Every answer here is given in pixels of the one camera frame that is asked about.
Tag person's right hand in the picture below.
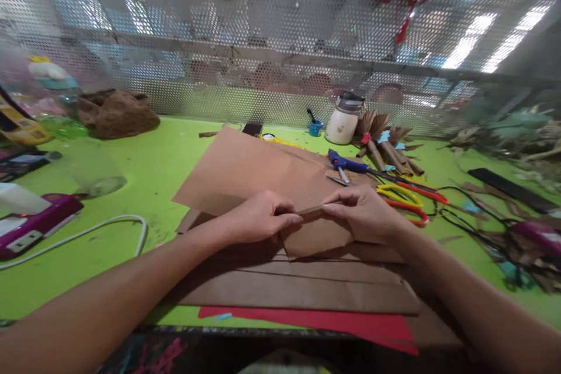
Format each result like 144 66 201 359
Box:
321 184 405 245

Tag person's left hand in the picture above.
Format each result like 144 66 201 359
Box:
221 190 306 247

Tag person's right index finger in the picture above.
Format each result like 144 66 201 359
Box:
322 192 356 209

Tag person's left index finger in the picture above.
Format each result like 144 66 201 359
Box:
262 191 298 216

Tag person's right thumb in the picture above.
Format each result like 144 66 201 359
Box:
324 206 354 222

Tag person's left thumb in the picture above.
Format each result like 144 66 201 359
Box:
273 212 305 227

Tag small brown paper piece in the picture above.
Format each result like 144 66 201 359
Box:
282 202 356 262

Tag blue glue gun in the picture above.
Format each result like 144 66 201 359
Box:
327 148 374 178

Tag large brown paper sheet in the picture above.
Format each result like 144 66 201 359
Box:
171 127 349 227

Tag stack of brown paper strips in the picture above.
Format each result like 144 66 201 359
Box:
164 209 423 317

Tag white jar with lid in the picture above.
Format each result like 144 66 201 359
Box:
324 92 366 146

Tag bundle of brown paper rolls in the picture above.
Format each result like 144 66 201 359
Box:
354 110 427 176

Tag small blue cup with brush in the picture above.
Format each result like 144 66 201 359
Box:
306 107 325 138

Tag red paper sheet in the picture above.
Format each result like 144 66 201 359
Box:
198 305 420 356

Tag perforated metal screen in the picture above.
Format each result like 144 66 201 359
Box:
0 0 561 140

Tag black flat bar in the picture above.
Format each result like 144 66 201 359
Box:
467 167 561 216

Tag brown rock-like lump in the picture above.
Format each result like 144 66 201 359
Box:
77 88 161 141

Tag pile of dried plants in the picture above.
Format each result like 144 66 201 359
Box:
446 102 561 167

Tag clear plastic cup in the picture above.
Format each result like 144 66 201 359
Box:
61 140 129 198

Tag pile of brown paper scraps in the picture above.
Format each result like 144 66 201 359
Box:
480 233 561 295

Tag magenta device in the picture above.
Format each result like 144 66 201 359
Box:
510 219 561 259

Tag green plastic bottle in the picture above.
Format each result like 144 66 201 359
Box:
40 110 90 143

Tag magenta power strip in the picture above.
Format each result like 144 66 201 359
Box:
0 193 85 261

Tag white box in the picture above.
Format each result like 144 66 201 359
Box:
0 182 52 218

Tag dark makeup palette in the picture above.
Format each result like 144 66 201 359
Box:
0 145 53 183

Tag white plush toy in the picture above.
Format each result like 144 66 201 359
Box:
27 54 72 82

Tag yellow string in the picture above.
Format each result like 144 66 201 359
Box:
261 132 309 150

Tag yellow handled scissors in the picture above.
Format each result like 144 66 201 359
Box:
376 183 425 211

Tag red handled scissors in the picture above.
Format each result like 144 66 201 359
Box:
382 179 449 228

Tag black cable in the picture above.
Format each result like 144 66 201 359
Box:
431 185 534 292

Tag white cable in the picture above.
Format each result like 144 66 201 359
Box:
0 214 148 271

